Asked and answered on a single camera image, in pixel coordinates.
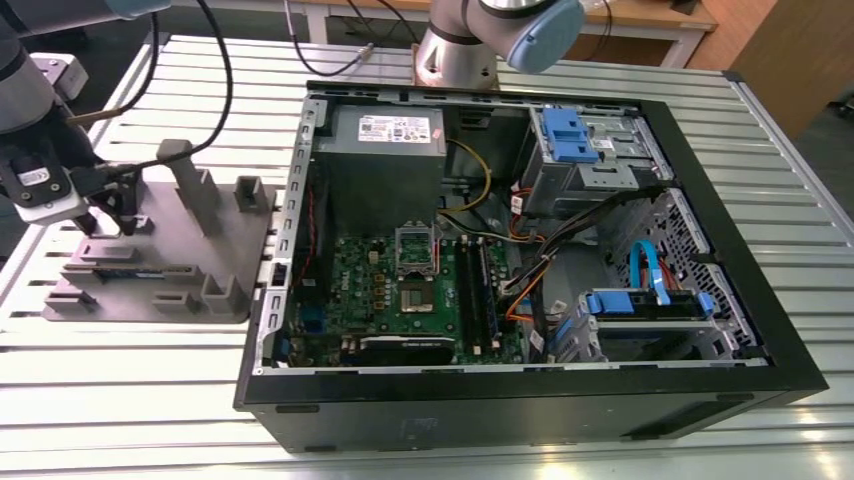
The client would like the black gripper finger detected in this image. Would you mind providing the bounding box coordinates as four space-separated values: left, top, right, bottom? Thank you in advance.
98 169 144 237
70 197 100 236

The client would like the metal socket cover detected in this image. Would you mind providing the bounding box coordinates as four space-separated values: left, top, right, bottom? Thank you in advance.
395 218 440 277

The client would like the CPU socket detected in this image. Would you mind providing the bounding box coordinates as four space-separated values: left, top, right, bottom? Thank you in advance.
397 277 441 315

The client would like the grey plastic parts rack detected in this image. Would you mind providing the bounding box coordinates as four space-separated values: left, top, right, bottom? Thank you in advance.
40 138 280 325

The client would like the grey power supply unit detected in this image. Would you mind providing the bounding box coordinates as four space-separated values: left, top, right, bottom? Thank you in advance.
310 104 447 239

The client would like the green motherboard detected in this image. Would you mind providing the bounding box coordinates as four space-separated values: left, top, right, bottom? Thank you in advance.
285 232 528 366

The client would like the black graphics card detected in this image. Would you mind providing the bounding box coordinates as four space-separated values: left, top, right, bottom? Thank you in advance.
338 333 459 366

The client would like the black RAM slot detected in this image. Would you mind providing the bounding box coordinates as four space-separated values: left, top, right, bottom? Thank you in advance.
453 237 485 355
471 236 503 351

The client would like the black open PC case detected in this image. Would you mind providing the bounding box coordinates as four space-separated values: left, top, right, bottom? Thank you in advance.
230 78 828 454

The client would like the metal drive cage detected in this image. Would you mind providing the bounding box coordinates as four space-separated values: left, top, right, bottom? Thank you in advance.
519 103 675 216

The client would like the metal disk bay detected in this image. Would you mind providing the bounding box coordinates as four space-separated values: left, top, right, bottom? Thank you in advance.
545 287 767 365

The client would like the hard disk in blue carrier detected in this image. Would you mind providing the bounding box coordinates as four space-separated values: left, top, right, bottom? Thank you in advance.
583 288 715 324

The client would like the wooden desk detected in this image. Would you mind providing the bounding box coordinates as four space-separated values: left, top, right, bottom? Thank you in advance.
572 0 720 69

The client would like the wooden cabinet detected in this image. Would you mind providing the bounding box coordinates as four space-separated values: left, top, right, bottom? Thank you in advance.
685 0 854 136

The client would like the white wrist camera black face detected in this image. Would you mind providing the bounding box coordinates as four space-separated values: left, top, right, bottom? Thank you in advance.
0 157 89 225

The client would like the small white wrist camera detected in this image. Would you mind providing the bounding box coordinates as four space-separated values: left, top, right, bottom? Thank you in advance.
32 52 90 101

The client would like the black camera cable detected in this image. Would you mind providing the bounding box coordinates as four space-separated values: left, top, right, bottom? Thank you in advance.
69 0 234 184

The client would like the yellow wire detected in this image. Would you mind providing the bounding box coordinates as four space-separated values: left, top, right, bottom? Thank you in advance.
439 138 493 215

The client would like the orange wire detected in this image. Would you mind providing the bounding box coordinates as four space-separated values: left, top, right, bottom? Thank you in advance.
504 288 539 322

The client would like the black cable bundle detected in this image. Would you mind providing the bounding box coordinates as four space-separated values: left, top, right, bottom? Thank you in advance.
499 185 672 296

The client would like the blue plastic drive bracket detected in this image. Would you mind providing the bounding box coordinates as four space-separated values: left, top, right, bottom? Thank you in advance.
541 106 600 164

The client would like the blue flat wire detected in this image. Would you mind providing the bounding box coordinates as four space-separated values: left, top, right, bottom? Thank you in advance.
628 239 672 306

